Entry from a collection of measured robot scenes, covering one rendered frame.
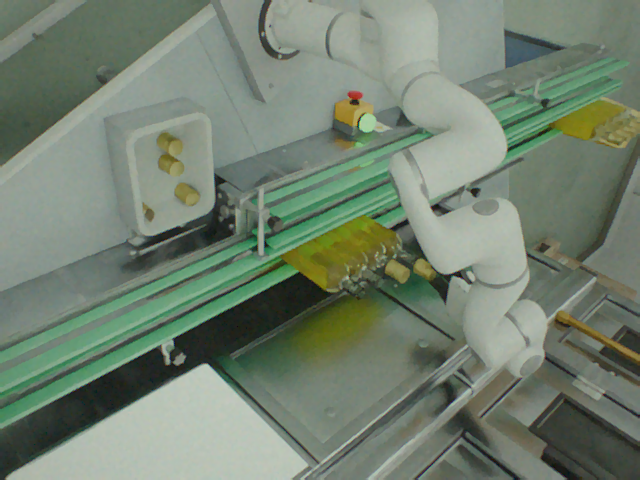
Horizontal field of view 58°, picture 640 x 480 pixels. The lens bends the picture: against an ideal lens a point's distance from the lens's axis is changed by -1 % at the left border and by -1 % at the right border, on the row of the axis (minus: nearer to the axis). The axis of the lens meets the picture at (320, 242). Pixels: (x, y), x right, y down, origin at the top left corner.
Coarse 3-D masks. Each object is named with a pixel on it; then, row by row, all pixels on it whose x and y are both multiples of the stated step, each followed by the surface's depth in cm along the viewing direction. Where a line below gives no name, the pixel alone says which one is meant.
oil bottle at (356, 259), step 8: (328, 232) 132; (312, 240) 131; (320, 240) 130; (328, 240) 130; (336, 240) 130; (344, 240) 130; (328, 248) 128; (336, 248) 128; (344, 248) 128; (352, 248) 128; (336, 256) 126; (344, 256) 125; (352, 256) 125; (360, 256) 126; (352, 264) 124; (360, 264) 124; (368, 264) 126; (352, 272) 125
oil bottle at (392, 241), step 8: (360, 216) 139; (360, 224) 136; (368, 224) 136; (376, 224) 137; (368, 232) 134; (376, 232) 134; (384, 232) 134; (392, 232) 134; (384, 240) 131; (392, 240) 132; (400, 240) 133; (392, 248) 131; (392, 256) 132
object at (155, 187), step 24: (168, 120) 104; (192, 120) 107; (144, 144) 111; (192, 144) 116; (144, 168) 113; (192, 168) 119; (144, 192) 116; (168, 192) 120; (144, 216) 116; (168, 216) 117; (192, 216) 118
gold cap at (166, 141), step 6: (168, 132) 113; (162, 138) 111; (168, 138) 111; (174, 138) 111; (162, 144) 111; (168, 144) 110; (174, 144) 110; (180, 144) 111; (168, 150) 110; (174, 150) 111; (180, 150) 112; (174, 156) 112
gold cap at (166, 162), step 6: (162, 156) 114; (168, 156) 114; (162, 162) 114; (168, 162) 113; (174, 162) 112; (180, 162) 113; (162, 168) 114; (168, 168) 112; (174, 168) 113; (180, 168) 114; (174, 174) 114; (180, 174) 115
